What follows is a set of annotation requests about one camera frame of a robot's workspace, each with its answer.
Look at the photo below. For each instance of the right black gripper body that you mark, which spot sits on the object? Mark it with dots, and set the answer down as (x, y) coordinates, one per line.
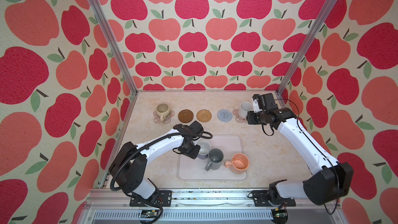
(257, 118)

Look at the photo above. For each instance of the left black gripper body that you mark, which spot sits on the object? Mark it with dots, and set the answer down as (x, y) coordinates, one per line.
(192, 150)

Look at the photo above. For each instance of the brown wooden round coaster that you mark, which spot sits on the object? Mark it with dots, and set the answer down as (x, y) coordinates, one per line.
(185, 116)

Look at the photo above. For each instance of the tan rattan round coaster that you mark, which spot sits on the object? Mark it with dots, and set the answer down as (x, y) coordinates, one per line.
(204, 116)

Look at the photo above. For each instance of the lavender ceramic mug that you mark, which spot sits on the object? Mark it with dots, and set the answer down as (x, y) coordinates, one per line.
(205, 148)

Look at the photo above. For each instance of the pink flower coaster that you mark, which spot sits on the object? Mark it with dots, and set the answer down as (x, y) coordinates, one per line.
(167, 120)
(237, 117)

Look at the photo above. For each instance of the white ceramic mug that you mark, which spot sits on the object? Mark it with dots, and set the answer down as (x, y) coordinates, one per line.
(244, 108)

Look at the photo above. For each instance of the grey woven round coaster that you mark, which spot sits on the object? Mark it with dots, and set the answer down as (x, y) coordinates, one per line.
(224, 115)

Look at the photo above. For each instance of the cream ceramic mug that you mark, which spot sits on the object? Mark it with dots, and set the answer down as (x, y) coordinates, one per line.
(163, 110)

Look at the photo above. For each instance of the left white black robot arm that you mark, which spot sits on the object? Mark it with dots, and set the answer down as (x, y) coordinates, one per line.
(129, 166)

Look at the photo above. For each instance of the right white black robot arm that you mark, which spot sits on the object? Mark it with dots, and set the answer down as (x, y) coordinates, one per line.
(330, 178)

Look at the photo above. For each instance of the dark grey ceramic mug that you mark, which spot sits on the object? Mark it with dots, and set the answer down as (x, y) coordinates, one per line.
(215, 158)

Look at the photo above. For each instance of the beige rectangular tray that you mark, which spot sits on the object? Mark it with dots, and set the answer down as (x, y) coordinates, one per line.
(194, 170)

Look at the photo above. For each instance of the salmon pink ceramic mug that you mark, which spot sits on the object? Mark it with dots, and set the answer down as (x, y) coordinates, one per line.
(238, 164)

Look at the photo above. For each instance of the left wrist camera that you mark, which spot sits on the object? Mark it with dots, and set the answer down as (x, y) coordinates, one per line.
(196, 128)

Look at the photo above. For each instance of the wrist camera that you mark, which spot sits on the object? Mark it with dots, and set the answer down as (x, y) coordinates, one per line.
(264, 103)
(196, 128)

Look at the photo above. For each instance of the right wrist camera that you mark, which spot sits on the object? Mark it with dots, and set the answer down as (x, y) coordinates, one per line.
(264, 103)

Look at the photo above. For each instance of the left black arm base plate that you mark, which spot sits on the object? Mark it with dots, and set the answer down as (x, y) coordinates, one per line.
(159, 198)

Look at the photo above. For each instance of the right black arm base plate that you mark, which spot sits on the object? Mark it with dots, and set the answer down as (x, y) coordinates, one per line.
(261, 198)

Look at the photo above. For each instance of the front aluminium frame rail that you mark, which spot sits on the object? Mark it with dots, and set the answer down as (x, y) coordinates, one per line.
(205, 206)

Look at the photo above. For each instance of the left aluminium frame post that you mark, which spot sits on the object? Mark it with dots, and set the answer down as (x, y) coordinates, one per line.
(113, 45)

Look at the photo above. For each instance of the aluminium frame post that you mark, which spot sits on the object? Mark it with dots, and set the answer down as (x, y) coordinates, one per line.
(113, 45)
(315, 27)

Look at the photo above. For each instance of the right aluminium frame post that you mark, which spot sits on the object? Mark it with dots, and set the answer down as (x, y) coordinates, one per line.
(315, 27)

